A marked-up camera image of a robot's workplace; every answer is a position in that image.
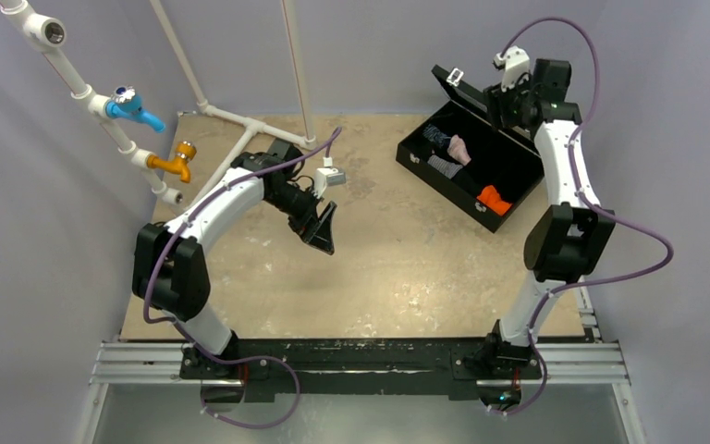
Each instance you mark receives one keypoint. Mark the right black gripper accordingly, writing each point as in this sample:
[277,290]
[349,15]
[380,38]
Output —
[498,106]

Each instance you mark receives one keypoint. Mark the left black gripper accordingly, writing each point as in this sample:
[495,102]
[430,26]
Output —
[313,230]

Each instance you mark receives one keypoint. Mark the black box with glass lid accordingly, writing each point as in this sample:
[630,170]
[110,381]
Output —
[503,158]

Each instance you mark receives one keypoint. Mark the pink underwear navy trim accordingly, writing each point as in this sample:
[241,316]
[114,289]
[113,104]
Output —
[458,151]

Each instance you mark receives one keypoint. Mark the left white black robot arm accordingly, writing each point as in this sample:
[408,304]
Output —
[170,272]

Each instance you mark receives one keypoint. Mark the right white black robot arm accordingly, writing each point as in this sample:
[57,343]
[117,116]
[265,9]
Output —
[568,240]

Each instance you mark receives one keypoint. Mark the dark patterned rolled sock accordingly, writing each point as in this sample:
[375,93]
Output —
[436,136]

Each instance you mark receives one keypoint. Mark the orange rolled cloth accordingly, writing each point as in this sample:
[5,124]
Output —
[490,197]

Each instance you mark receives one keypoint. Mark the grey striped rolled sock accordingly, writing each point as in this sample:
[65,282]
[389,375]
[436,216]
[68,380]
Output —
[444,167]

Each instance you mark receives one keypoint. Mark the orange faucet tap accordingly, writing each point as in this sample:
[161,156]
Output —
[178,164]

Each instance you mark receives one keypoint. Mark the blue faucet tap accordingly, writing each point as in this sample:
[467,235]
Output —
[126,103]

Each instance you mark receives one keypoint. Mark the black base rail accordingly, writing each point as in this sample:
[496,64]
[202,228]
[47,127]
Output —
[450,367]

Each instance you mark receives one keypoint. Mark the aluminium frame rails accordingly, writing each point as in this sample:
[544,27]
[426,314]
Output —
[407,263]

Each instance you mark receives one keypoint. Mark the white PVC pipe frame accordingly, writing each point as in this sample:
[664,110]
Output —
[47,35]

